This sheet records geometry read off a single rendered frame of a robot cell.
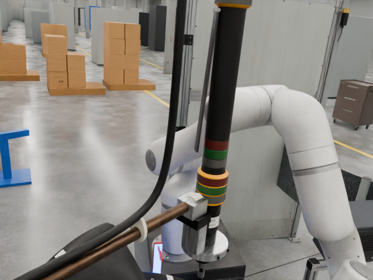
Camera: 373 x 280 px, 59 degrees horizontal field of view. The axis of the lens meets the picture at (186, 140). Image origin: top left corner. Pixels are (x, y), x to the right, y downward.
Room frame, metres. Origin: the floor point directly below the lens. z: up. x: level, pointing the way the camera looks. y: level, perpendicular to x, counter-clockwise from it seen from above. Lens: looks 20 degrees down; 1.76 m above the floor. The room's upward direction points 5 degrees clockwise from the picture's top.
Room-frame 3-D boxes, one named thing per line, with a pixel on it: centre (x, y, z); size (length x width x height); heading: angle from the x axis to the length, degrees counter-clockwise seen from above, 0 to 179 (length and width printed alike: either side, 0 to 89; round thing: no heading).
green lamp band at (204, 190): (0.42, -0.04, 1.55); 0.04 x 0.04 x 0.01
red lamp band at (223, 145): (0.42, -0.04, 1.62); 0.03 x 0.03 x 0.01
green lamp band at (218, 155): (0.42, -0.04, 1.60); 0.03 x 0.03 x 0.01
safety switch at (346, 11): (2.53, -1.01, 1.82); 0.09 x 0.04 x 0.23; 106
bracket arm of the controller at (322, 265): (0.94, -0.55, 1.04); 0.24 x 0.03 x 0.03; 106
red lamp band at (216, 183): (0.42, -0.04, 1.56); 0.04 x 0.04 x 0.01
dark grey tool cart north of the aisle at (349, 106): (6.63, -3.37, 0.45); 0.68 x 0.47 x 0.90; 30
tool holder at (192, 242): (0.41, -0.03, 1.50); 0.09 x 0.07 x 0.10; 141
